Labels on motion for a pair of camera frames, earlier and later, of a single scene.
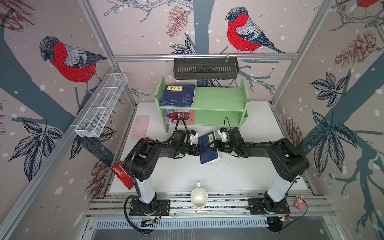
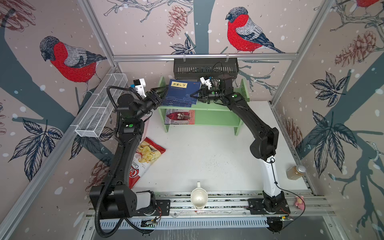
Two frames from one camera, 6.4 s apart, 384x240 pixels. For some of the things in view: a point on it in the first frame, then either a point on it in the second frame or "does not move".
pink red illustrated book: x=172 y=116 does not move
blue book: x=211 y=154 → x=183 y=89
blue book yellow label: x=177 y=102 does not move
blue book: x=178 y=94 does not move
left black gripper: x=196 y=153 → x=154 y=99
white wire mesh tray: x=97 y=114 does not move
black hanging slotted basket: x=202 y=70 does not move
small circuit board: x=148 y=223 does not move
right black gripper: x=217 y=143 → x=206 y=95
